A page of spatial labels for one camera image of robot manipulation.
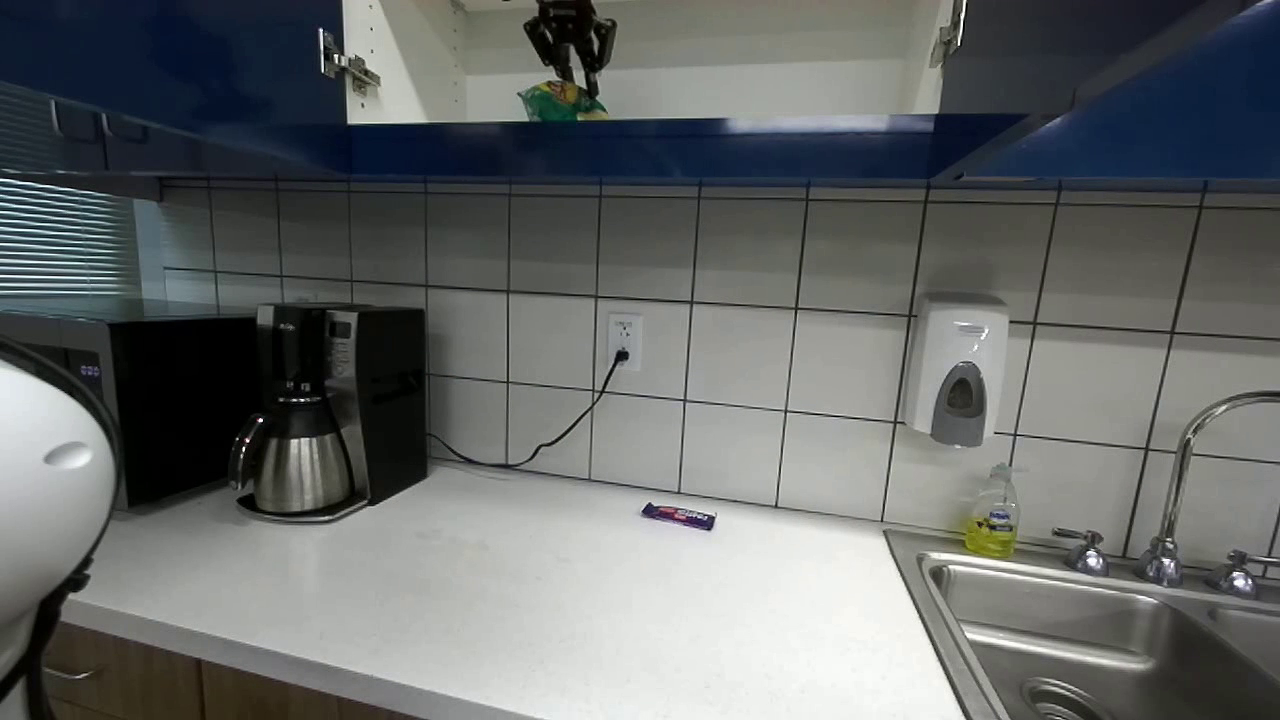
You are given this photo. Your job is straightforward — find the white blue wall cabinet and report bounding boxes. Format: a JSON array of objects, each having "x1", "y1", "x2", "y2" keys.
[{"x1": 252, "y1": 0, "x2": 1032, "y2": 186}]

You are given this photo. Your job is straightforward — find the stainless steel sink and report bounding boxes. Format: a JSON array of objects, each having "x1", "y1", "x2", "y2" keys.
[{"x1": 883, "y1": 526, "x2": 1280, "y2": 720}]

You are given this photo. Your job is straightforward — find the green snack packet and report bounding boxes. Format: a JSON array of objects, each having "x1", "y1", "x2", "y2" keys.
[{"x1": 512, "y1": 77, "x2": 612, "y2": 128}]

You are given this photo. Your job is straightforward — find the yellow dish soap bottle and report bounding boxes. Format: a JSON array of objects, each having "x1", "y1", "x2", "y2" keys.
[{"x1": 960, "y1": 459, "x2": 1025, "y2": 562}]

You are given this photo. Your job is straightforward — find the blue cabinet door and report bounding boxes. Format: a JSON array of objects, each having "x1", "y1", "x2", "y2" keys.
[
  {"x1": 0, "y1": 0, "x2": 350, "y2": 180},
  {"x1": 934, "y1": 0, "x2": 1280, "y2": 186}
]

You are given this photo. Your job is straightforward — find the wooden base cabinet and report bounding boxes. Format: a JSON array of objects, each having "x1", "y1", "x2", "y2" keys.
[{"x1": 30, "y1": 614, "x2": 417, "y2": 720}]

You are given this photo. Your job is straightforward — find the black power cord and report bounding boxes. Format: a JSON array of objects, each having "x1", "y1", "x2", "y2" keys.
[{"x1": 425, "y1": 349, "x2": 632, "y2": 472}]

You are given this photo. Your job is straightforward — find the black steel microwave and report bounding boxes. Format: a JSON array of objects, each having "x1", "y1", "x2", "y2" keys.
[{"x1": 0, "y1": 309, "x2": 265, "y2": 512}]

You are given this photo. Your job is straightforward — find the chrome gooseneck faucet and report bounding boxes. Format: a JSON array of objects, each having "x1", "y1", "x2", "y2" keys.
[{"x1": 1141, "y1": 387, "x2": 1280, "y2": 593}]

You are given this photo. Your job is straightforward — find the metal cabinet hinge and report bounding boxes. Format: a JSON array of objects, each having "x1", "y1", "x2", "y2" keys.
[
  {"x1": 934, "y1": 0, "x2": 972, "y2": 62},
  {"x1": 311, "y1": 22, "x2": 384, "y2": 95}
]

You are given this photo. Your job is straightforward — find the white window blinds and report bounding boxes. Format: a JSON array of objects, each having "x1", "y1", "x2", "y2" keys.
[{"x1": 0, "y1": 172, "x2": 145, "y2": 320}]

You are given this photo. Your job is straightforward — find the chrome faucet handle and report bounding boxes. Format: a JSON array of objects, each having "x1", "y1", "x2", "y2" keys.
[
  {"x1": 1046, "y1": 524, "x2": 1113, "y2": 580},
  {"x1": 1217, "y1": 548, "x2": 1280, "y2": 599}
]

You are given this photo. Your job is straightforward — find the white wall soap dispenser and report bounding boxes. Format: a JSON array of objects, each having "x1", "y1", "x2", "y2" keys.
[{"x1": 902, "y1": 296, "x2": 1013, "y2": 452}]

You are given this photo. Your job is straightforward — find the white wall outlet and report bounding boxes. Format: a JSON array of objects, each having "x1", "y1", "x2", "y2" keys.
[{"x1": 599, "y1": 309, "x2": 646, "y2": 377}]

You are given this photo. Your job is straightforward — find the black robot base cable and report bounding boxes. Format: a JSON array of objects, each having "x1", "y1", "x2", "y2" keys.
[{"x1": 15, "y1": 568, "x2": 98, "y2": 720}]

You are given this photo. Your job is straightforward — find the black coffee maker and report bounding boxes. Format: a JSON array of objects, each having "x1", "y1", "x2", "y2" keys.
[{"x1": 237, "y1": 299, "x2": 430, "y2": 526}]

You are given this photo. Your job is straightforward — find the stainless steel carafe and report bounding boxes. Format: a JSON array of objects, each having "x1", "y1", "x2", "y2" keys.
[{"x1": 226, "y1": 392, "x2": 360, "y2": 521}]

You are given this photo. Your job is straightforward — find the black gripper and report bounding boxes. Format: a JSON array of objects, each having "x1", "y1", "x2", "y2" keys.
[{"x1": 519, "y1": 0, "x2": 619, "y2": 107}]

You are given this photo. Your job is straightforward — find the purple candy bar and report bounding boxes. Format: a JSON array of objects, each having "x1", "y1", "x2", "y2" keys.
[{"x1": 634, "y1": 499, "x2": 718, "y2": 536}]

